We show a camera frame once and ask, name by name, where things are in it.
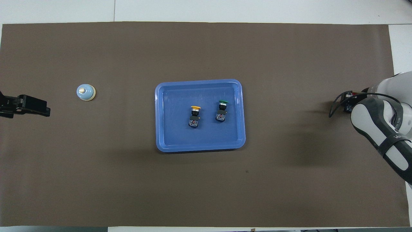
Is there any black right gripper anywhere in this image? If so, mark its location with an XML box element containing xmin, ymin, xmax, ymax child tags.
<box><xmin>342</xmin><ymin>92</ymin><xmax>369</xmax><ymax>107</ymax></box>

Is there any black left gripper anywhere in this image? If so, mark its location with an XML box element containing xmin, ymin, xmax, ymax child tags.
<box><xmin>0</xmin><ymin>91</ymin><xmax>51</xmax><ymax>119</ymax></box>

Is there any red push button switch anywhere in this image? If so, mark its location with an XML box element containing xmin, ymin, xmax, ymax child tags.
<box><xmin>343</xmin><ymin>92</ymin><xmax>358</xmax><ymax>113</ymax></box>

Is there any blue service bell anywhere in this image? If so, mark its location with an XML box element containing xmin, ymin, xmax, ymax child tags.
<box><xmin>76</xmin><ymin>84</ymin><xmax>96</xmax><ymax>102</ymax></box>

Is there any green push button switch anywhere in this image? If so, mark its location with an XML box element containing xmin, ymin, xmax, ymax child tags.
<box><xmin>215</xmin><ymin>100</ymin><xmax>229</xmax><ymax>123</ymax></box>

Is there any yellow push button switch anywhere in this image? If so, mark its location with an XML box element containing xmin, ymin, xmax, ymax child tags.
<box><xmin>188</xmin><ymin>105</ymin><xmax>202</xmax><ymax>129</ymax></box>

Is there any blue plastic tray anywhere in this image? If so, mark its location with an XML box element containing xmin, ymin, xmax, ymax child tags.
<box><xmin>155</xmin><ymin>79</ymin><xmax>246</xmax><ymax>153</ymax></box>

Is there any brown table mat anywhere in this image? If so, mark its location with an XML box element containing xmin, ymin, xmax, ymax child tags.
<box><xmin>0</xmin><ymin>22</ymin><xmax>411</xmax><ymax>227</ymax></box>

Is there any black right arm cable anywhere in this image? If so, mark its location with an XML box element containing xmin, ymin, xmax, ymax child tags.
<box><xmin>329</xmin><ymin>91</ymin><xmax>403</xmax><ymax>118</ymax></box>

